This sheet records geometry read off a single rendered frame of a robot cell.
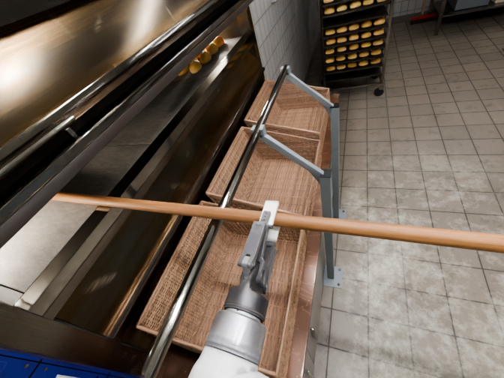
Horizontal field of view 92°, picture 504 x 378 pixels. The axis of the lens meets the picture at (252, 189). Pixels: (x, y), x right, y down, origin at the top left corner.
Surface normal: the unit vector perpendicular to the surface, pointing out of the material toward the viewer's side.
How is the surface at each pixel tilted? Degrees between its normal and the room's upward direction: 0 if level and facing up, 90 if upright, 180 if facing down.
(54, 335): 90
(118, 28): 70
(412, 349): 0
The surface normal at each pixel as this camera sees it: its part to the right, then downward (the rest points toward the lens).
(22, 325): 0.92, 0.04
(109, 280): 0.78, -0.18
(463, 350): -0.26, -0.66
